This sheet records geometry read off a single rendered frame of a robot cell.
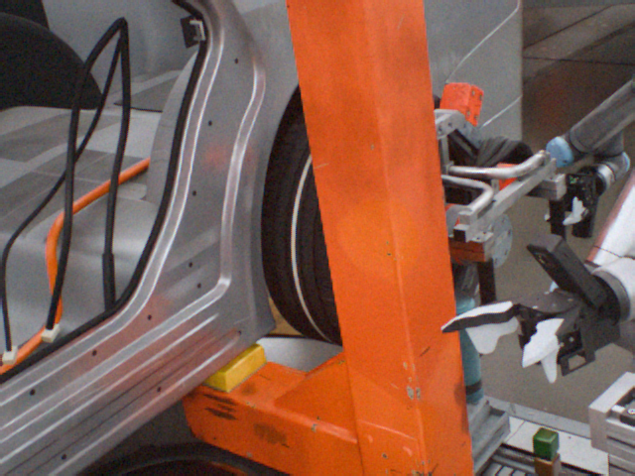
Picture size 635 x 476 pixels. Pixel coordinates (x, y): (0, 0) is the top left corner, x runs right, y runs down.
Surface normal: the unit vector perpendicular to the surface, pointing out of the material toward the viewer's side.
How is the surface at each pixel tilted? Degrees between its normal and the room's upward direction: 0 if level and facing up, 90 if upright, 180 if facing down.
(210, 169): 90
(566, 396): 0
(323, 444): 90
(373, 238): 90
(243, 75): 90
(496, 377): 0
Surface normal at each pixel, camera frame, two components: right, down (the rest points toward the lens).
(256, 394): -0.15, -0.90
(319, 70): -0.61, 0.41
